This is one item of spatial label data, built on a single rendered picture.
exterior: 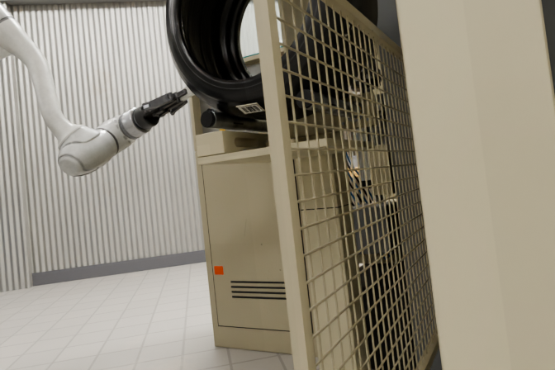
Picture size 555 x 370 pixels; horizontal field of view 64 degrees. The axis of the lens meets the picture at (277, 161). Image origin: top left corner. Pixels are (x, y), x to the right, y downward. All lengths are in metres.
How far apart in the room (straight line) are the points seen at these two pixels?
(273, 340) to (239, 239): 0.45
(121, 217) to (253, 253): 2.80
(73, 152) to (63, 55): 3.58
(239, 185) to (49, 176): 3.05
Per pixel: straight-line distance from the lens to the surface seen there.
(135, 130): 1.44
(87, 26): 4.94
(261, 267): 1.94
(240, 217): 1.95
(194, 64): 1.19
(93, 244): 4.67
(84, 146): 1.37
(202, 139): 1.16
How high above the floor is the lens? 0.72
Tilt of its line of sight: 3 degrees up
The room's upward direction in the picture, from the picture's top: 6 degrees counter-clockwise
